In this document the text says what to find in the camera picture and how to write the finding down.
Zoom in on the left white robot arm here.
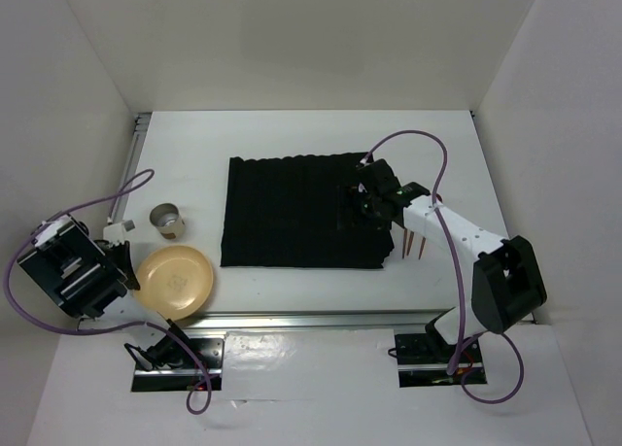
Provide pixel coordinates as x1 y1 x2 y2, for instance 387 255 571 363
7 214 200 367

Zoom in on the copper spoon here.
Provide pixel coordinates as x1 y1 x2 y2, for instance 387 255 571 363
418 193 443 259

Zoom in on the copper knife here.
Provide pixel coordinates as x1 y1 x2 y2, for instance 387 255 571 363
405 231 415 257

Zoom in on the beige plate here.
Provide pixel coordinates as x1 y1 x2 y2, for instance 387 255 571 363
132 245 215 321

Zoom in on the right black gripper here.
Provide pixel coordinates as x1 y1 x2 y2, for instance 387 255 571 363
333 185 392 231

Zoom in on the aluminium table frame rail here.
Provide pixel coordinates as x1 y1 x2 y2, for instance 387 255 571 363
119 111 505 328

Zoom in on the purple cable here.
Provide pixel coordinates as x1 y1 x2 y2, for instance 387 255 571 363
359 129 525 404
3 168 225 414

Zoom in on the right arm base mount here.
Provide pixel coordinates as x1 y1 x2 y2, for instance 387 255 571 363
387 333 487 388

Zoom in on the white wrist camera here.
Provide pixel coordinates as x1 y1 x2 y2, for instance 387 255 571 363
356 155 373 170
103 220 135 245

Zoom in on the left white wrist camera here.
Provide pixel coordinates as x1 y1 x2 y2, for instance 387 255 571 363
103 220 135 245

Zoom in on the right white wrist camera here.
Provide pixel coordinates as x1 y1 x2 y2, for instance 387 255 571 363
356 155 373 170

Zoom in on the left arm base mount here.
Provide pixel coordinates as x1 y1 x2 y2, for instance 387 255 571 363
123 334 225 393

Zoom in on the copper fork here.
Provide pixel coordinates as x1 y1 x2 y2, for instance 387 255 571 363
401 229 410 259

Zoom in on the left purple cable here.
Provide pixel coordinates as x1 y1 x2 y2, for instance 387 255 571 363
3 168 225 414

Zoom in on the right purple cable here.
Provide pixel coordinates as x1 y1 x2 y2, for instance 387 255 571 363
359 129 525 404

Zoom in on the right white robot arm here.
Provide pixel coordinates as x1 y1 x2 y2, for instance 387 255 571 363
336 159 547 361

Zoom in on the paper cup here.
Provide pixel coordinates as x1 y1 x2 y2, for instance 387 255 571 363
149 203 186 240

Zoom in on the black cloth placemat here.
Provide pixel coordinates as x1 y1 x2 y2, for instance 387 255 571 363
221 153 394 269

